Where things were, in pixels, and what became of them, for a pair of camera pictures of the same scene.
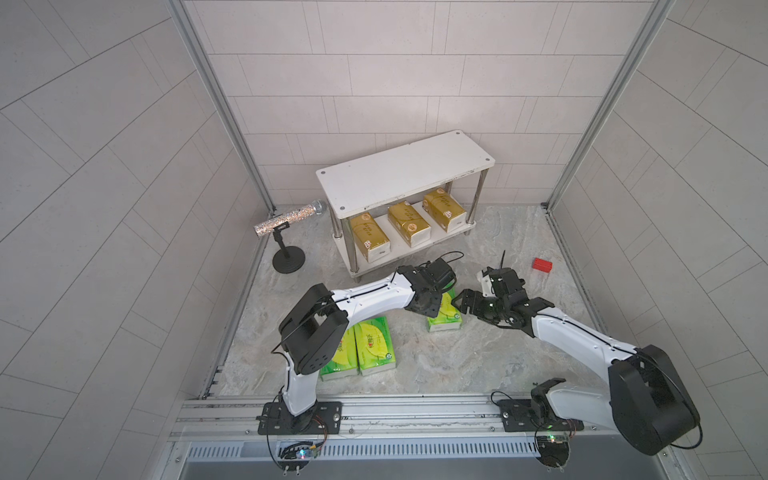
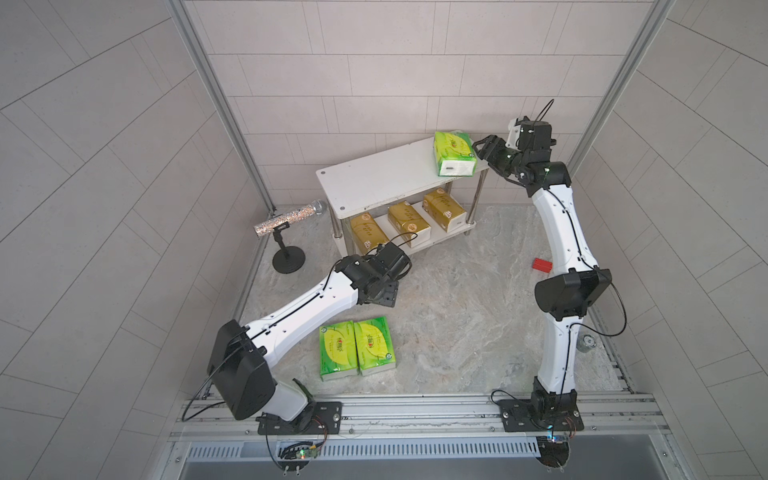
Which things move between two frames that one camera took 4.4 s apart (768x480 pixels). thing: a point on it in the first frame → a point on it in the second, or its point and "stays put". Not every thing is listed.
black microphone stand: [290, 259] stays put
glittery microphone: [317, 207] stays put
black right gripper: [474, 307] → [490, 154]
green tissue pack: [449, 317] → [454, 153]
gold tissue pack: [370, 238] stays put
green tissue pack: [376, 347] stays put
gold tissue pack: [408, 225] stays put
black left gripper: [434, 309] → [392, 289]
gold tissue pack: [444, 210] stays put
